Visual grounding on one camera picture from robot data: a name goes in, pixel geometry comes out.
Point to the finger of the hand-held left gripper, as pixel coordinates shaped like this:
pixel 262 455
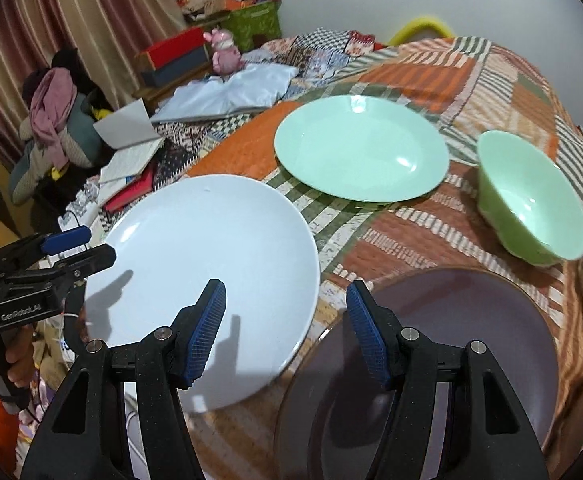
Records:
pixel 66 239
pixel 91 257

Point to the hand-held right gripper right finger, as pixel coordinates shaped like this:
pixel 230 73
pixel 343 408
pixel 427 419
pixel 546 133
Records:
pixel 366 330

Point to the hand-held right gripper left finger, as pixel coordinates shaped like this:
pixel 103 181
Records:
pixel 206 330

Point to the white plate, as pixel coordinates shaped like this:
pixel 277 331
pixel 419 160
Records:
pixel 196 240

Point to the mauve plate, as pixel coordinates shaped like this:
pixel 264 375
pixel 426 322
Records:
pixel 471 310

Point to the green plate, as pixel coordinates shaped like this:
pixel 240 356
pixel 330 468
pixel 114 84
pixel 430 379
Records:
pixel 361 150

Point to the green bowl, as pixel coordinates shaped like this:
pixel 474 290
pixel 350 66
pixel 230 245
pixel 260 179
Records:
pixel 531 200

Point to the person's left hand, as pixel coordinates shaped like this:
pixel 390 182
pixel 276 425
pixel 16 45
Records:
pixel 19 360

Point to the red book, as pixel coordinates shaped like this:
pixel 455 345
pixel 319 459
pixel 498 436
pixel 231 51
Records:
pixel 131 190

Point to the open notebook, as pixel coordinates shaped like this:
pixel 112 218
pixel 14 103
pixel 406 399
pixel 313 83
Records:
pixel 131 157

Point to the grey clothes pile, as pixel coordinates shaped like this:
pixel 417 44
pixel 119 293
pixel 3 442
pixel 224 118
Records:
pixel 79 135

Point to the pink scarf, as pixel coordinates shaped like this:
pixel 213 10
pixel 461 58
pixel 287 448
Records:
pixel 49 110

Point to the grey box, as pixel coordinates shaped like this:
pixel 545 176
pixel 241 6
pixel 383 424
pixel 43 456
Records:
pixel 181 67

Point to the red box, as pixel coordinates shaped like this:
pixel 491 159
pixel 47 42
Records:
pixel 171 47

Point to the striped curtain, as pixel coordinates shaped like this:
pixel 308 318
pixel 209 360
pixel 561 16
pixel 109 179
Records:
pixel 71 10

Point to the pink toy figure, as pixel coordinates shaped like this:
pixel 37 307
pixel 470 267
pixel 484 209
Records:
pixel 224 57

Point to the patchwork quilt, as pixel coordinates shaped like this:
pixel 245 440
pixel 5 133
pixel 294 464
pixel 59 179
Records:
pixel 421 75

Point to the green storage box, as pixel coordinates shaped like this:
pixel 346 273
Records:
pixel 254 22

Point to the yellow foam tube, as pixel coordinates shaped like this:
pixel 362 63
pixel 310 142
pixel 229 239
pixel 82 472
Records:
pixel 421 22

